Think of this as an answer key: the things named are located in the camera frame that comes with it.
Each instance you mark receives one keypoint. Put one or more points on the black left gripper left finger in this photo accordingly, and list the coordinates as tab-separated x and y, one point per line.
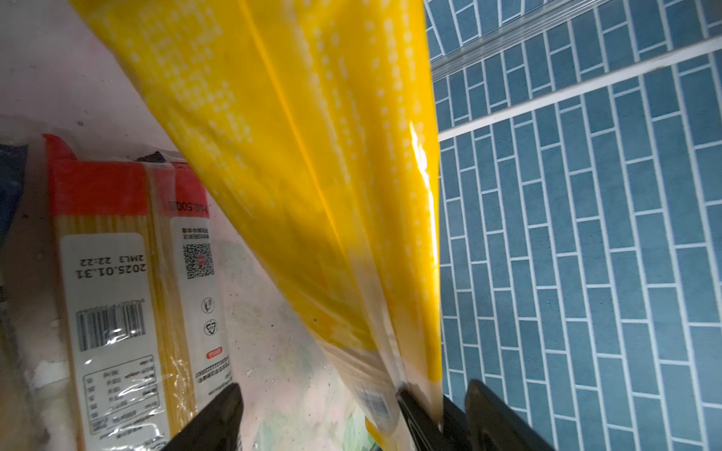
216	427

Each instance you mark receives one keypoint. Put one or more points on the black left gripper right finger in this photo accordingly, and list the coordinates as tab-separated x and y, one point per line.
485	423

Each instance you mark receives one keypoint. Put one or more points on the plain yellow pasta package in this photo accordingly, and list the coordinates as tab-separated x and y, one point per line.
312	125

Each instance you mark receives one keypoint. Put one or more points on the red labelled spaghetti package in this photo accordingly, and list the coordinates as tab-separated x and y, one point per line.
141	301

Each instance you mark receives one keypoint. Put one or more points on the blue spaghetti package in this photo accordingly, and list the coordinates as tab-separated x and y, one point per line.
13	169

